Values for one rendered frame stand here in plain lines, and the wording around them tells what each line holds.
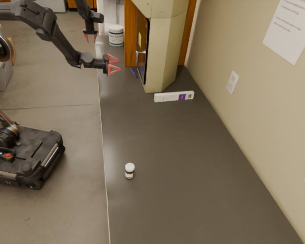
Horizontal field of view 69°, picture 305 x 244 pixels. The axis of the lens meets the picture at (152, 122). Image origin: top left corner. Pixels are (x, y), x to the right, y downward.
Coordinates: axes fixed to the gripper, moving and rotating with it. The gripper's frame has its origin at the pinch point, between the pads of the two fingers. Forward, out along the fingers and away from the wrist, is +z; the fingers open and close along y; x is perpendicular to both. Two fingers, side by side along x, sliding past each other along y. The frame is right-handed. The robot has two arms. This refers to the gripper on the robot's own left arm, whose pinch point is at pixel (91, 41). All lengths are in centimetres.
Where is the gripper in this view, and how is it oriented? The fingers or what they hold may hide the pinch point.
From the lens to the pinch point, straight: 177.3
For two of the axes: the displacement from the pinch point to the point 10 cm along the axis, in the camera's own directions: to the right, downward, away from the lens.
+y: 9.7, -0.9, 2.1
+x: -2.1, -6.6, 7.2
